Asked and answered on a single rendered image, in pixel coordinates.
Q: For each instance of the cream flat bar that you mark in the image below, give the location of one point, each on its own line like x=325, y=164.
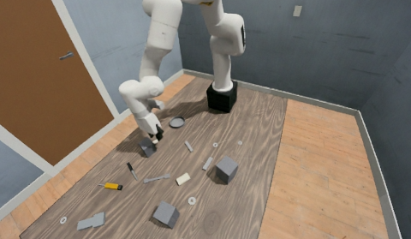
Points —
x=183, y=179

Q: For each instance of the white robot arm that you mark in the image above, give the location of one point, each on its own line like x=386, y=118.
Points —
x=166, y=15

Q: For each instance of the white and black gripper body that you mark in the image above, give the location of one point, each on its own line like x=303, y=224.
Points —
x=148, y=123

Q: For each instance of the grey round shallow dish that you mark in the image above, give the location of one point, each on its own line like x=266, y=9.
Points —
x=177, y=122

